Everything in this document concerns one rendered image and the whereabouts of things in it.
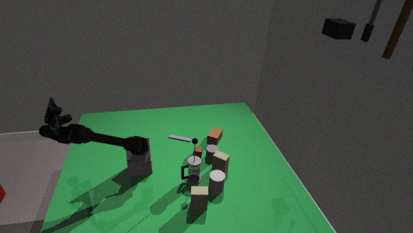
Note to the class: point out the beige rectangular block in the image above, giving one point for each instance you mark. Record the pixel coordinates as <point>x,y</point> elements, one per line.
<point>220,161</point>
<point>199,197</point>

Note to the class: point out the grey cylinder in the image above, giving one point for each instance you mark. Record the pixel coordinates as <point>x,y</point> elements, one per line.
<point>210,151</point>

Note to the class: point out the white cylinder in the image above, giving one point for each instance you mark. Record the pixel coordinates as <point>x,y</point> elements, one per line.
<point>216,182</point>

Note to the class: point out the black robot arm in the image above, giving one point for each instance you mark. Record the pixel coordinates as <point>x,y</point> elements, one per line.
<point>77,134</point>

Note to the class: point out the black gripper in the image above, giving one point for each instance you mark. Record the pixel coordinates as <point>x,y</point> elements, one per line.
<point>51,114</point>

